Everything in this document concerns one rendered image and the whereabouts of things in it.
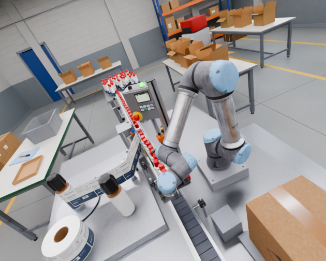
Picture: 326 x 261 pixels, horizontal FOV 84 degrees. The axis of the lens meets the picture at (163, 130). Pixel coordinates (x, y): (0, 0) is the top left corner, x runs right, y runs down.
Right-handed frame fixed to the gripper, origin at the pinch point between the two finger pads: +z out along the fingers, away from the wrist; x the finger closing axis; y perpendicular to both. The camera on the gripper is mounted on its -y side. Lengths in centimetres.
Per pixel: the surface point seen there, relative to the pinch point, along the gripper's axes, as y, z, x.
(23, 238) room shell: 191, 146, -65
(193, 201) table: -7.9, 7.3, 8.3
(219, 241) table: -7.6, -4.8, 29.3
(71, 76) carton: 104, 289, -504
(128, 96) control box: -1, -31, -50
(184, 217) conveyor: 1.2, -1.1, 13.0
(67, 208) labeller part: 68, 22, -29
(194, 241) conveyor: 2.4, -7.4, 24.0
